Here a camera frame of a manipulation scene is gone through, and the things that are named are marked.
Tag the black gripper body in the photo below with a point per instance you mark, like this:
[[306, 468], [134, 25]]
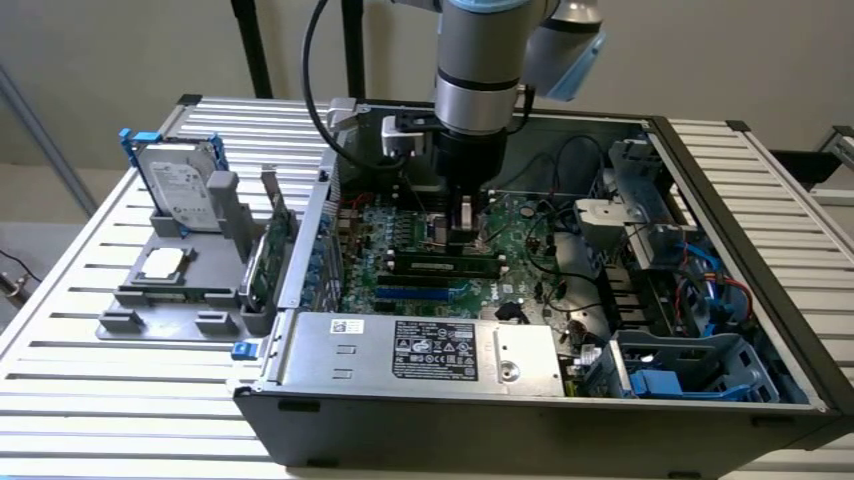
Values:
[[469, 157]]

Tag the green RAM stick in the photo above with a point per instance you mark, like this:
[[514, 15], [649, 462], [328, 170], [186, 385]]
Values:
[[446, 262]]

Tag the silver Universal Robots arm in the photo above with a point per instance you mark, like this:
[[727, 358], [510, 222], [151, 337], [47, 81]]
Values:
[[475, 60]]

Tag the black RAM slot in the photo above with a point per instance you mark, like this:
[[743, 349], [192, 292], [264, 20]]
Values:
[[441, 275]]

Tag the blue expansion slot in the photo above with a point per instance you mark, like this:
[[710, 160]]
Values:
[[410, 292]]

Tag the black expansion slot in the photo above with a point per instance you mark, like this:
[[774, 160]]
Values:
[[392, 306]]

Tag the CPU socket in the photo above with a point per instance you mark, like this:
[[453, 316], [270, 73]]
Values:
[[434, 227]]

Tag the green Dell motherboard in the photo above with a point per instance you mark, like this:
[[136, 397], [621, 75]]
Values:
[[441, 270]]

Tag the open black PC case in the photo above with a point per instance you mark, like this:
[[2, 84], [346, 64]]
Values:
[[534, 310]]

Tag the grey metal disk bay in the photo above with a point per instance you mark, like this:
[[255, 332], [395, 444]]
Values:
[[634, 200]]

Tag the silver power supply unit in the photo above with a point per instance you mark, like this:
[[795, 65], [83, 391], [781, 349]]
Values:
[[421, 352]]

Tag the green graphics card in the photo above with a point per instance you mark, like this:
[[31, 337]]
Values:
[[270, 250]]

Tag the blue case latch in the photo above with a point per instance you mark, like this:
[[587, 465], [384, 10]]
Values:
[[244, 350]]

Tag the blue plastic drive caddy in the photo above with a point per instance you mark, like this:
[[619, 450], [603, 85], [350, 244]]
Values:
[[657, 382]]

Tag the grey parts rack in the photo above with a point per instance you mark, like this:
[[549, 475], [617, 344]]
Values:
[[183, 290]]

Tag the silver CPU chip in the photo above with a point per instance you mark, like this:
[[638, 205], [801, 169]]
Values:
[[162, 262]]

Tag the wrist camera on silver bracket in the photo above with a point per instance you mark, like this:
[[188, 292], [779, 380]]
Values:
[[403, 135]]

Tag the black stand post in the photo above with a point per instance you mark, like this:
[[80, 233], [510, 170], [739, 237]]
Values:
[[256, 50]]

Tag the hard disk in blue frame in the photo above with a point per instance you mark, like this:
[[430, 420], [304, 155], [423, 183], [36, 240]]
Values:
[[179, 182]]

